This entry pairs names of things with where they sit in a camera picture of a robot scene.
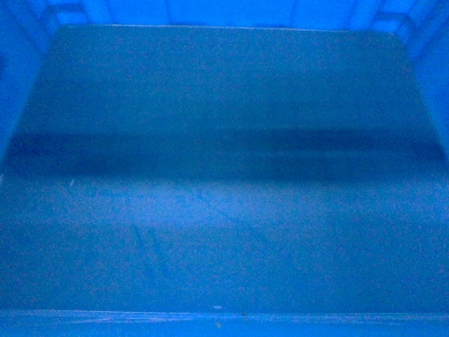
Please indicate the large blue plastic crate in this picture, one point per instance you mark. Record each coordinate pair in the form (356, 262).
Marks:
(224, 168)

